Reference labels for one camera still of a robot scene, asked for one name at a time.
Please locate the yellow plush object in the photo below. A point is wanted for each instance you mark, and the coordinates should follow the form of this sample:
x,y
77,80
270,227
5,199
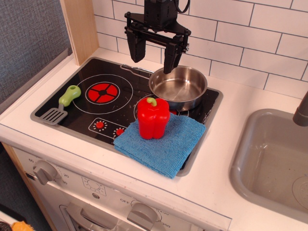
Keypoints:
x,y
21,226

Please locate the grey plastic sink basin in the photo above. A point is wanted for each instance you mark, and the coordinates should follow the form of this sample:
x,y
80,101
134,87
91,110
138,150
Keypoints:
x,y
270,166

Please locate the grey oven knob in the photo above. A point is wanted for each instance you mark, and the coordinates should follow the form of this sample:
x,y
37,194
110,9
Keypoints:
x,y
143,216

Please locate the green handled grey spatula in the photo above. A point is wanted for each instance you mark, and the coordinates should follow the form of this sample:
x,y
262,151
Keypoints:
x,y
55,115

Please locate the blue folded rag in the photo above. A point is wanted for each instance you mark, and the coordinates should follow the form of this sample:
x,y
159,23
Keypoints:
x,y
167,154

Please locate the grey faucet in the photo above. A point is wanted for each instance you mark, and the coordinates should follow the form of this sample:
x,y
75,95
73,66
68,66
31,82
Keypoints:
x,y
300,116

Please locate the stainless steel pan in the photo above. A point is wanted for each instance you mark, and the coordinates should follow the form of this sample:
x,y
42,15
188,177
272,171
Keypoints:
x,y
182,88

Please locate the grey oven door handle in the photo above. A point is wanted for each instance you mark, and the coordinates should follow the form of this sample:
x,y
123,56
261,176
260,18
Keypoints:
x,y
92,219

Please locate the grey timer knob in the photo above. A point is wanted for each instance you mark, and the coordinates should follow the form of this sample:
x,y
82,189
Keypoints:
x,y
44,172

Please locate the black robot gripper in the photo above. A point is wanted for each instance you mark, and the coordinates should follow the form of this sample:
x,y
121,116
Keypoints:
x,y
158,24

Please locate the red toy bell pepper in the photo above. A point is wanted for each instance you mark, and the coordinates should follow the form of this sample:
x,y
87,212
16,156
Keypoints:
x,y
153,116

